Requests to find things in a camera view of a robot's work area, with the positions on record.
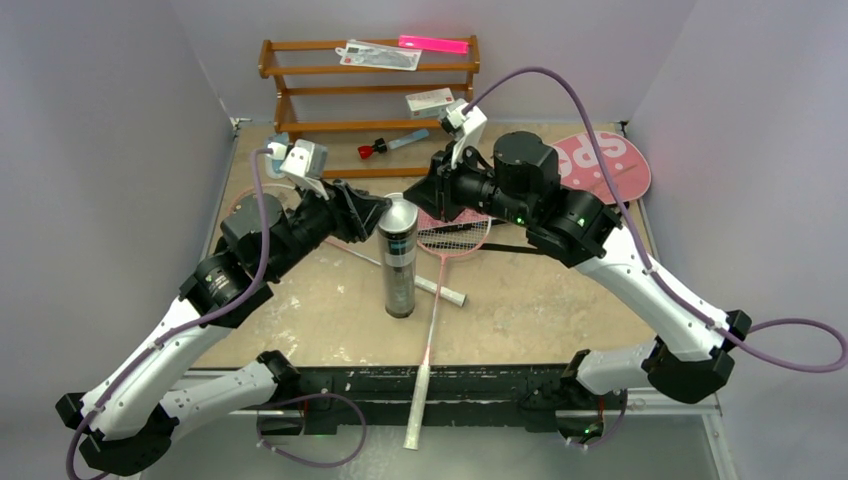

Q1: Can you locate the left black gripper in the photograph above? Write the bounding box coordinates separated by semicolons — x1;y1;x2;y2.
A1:
266;174;390;280

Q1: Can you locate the clear plastic tube lid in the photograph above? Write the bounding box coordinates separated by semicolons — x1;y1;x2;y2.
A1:
378;192;419;236

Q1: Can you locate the black shuttlecock tube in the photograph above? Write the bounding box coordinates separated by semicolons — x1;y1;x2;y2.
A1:
377;215;417;318

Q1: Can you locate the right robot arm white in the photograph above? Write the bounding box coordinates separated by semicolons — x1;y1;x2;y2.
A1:
403;131;752;407

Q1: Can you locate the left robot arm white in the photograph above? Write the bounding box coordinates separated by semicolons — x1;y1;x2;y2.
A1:
56;180;391;478

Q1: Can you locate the pink white badminton racket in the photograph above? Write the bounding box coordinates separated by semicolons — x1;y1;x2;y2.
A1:
403;211;492;451

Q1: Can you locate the pink badminton racket left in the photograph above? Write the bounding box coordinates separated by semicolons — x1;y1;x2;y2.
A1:
224;182;467;308

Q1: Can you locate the red black blue marker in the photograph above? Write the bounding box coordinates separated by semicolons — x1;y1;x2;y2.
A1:
357;128;430;160

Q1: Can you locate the white red small box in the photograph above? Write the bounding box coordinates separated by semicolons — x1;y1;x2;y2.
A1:
405;88;456;119

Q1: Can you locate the light blue white device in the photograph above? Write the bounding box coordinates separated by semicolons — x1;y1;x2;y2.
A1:
264;132;290;179

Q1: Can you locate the wooden three-tier shelf rack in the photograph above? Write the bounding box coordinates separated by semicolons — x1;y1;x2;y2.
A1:
258;35;480;140

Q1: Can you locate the pink fluorescent bar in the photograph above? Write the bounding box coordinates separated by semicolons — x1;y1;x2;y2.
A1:
398;35;470;55

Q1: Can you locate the white packaged item on shelf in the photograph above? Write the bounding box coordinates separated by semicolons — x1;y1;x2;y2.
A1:
334;40;423;71

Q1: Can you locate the pink sport racket bag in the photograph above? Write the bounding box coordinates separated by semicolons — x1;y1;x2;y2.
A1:
463;131;653;220

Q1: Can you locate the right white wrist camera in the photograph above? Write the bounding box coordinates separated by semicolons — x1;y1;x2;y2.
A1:
439;99;488;170

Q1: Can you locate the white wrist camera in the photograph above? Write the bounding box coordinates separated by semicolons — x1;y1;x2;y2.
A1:
439;99;488;170
283;139;329;200

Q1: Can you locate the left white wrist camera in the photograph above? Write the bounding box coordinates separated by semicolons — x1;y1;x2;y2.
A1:
283;139;329;200

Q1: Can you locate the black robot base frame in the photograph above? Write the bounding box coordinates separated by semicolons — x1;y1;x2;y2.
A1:
135;354;723;439

